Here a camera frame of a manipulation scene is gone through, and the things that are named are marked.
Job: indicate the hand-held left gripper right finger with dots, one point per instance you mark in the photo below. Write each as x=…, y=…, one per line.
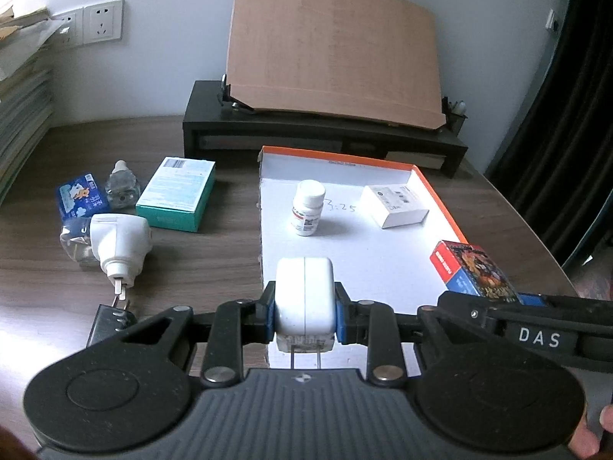
x=341, y=317

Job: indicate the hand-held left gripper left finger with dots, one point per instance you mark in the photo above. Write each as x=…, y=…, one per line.
x=268, y=312

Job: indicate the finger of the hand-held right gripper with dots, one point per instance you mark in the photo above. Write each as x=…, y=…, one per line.
x=467, y=311
x=532, y=299

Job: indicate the white power adapter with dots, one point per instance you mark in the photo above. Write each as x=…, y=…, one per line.
x=304, y=297

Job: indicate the red and blue card box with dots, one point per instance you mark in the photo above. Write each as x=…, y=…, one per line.
x=471, y=268

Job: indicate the orange and white box lid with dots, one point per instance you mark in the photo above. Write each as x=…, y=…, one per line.
x=364, y=258

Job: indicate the teal and white box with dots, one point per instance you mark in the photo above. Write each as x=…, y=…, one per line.
x=177, y=194

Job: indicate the blue floss pick box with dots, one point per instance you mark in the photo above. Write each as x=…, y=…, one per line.
x=79, y=196

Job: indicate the person's right hand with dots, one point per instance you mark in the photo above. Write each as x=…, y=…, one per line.
x=591, y=436

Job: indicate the white pill bottle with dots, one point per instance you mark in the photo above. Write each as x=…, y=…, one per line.
x=306, y=211

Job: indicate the small white box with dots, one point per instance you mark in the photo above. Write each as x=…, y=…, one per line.
x=395, y=208

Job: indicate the black binder clip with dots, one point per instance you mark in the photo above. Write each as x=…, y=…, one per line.
x=108, y=326

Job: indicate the white plug-in heater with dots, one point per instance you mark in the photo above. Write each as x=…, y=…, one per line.
x=119, y=242

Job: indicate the clear liquid refill bottle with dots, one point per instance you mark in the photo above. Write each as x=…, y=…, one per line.
x=122, y=189

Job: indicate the black pen holder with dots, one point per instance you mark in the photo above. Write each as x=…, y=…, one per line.
x=455, y=117

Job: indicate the black curtain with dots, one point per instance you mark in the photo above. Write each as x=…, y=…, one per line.
x=574, y=105

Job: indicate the black monitor riser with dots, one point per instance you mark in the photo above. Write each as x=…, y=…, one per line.
x=210, y=115

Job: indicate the clear plastic bag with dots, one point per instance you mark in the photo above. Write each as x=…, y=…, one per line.
x=74, y=244

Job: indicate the metal board clip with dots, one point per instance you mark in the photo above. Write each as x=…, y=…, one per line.
x=230, y=98

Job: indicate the brown wooden board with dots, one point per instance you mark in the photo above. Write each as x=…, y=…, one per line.
x=330, y=43

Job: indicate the stack of papers and books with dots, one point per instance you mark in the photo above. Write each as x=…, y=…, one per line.
x=21, y=105

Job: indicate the small white wall switch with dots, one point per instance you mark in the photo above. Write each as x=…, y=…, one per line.
x=553, y=20

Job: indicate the white wall socket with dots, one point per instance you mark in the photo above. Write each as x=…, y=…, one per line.
x=103, y=21
x=69, y=28

